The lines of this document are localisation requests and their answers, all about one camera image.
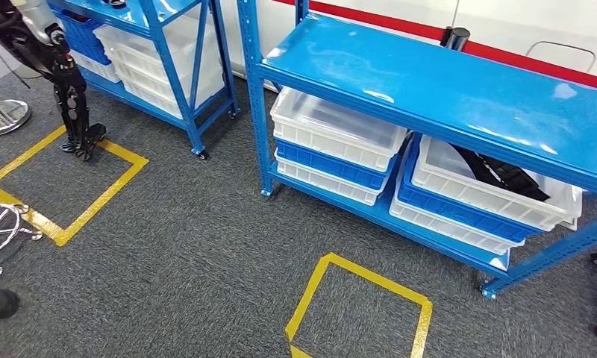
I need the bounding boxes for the black plastic part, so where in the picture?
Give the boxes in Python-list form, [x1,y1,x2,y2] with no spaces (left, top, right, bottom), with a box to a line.
[451,143,551,203]

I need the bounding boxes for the black humanoid robot legs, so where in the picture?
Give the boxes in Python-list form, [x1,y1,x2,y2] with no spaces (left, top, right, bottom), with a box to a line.
[0,0,107,163]

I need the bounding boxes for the black barrier post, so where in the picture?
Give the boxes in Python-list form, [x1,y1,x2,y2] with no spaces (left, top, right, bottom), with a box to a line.
[439,25,472,53]

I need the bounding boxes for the white plastic bin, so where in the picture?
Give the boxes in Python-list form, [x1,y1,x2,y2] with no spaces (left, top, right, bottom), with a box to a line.
[410,134,584,232]
[93,14,225,83]
[270,87,408,173]
[71,49,122,84]
[389,157,526,257]
[114,59,226,121]
[275,153,391,207]

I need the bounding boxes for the chrome stanchion post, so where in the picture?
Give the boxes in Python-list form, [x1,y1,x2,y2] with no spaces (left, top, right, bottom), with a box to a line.
[0,89,33,138]

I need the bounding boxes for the black round stool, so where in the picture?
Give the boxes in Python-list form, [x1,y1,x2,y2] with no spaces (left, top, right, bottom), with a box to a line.
[0,203,43,279]

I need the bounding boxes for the white car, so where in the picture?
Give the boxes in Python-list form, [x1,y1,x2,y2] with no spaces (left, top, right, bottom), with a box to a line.
[219,0,597,92]

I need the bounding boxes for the red barrier belt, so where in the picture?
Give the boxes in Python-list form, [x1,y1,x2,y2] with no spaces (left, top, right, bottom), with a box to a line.
[463,42,597,93]
[273,0,446,42]

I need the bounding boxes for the yellow floor tape square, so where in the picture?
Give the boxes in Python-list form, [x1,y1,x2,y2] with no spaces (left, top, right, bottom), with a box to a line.
[0,124,150,247]

